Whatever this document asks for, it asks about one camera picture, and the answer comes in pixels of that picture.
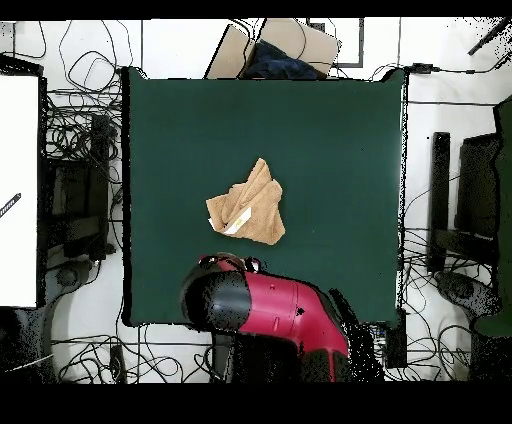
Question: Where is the tan terry towel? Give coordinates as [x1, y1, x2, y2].
[205, 157, 287, 246]

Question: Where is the dark green table cloth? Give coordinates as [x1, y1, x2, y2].
[121, 66, 408, 328]

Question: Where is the black power strip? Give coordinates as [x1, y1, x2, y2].
[108, 344, 128, 384]

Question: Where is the black equipment rack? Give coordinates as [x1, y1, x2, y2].
[41, 114, 118, 261]

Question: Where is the black box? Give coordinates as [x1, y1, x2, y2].
[383, 307, 408, 369]

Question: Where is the dark blue clothing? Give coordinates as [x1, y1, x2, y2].
[241, 38, 321, 80]

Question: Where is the black upright bar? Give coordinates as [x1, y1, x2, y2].
[426, 131, 452, 275]

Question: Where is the black marker pen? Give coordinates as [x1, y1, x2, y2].
[0, 192, 22, 219]

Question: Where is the white board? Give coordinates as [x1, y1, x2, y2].
[0, 74, 41, 309]

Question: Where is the brown cardboard box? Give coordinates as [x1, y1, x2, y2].
[204, 17, 341, 80]

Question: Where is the black rod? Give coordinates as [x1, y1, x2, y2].
[467, 17, 512, 56]

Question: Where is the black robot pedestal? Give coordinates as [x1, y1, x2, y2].
[210, 330, 241, 383]

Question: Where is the black cable tangle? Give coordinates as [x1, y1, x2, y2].
[41, 19, 133, 161]
[401, 223, 497, 383]

